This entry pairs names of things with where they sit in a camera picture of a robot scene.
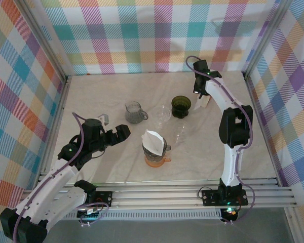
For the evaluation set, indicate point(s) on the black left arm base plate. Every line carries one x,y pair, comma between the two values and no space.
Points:
105,198

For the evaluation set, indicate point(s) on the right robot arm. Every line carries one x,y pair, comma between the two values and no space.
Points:
233,164

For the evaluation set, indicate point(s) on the orange coffee server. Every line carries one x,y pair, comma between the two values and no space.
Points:
154,164

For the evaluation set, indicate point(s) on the orange coffee filter pack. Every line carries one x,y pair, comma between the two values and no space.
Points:
204,102

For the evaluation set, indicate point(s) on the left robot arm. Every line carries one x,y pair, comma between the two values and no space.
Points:
40,202

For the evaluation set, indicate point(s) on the right circuit board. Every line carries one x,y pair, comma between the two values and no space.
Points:
229,210

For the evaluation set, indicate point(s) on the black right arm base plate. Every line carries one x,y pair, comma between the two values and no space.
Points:
209,197

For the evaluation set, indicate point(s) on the aluminium side rail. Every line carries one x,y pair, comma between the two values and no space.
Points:
259,126
57,126

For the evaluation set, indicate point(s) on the grey glass coffee server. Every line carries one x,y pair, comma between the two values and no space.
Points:
135,114

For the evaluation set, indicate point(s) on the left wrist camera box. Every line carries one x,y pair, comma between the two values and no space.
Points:
104,119

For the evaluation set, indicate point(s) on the dark green coffee dripper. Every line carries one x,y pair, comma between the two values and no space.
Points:
181,105

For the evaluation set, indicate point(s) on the grey plastic coffee dripper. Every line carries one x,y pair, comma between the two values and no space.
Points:
152,157

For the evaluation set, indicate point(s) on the white paper coffee filter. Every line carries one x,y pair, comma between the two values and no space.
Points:
153,141

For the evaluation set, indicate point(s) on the aluminium mounting rail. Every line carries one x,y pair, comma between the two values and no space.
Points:
154,197

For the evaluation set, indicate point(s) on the aluminium frame post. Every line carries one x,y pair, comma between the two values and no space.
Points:
266,38
46,43

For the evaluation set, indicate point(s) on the left green circuit board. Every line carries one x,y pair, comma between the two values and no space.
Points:
90,216

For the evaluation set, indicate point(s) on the clear glass coffee server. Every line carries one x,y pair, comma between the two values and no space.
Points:
180,132

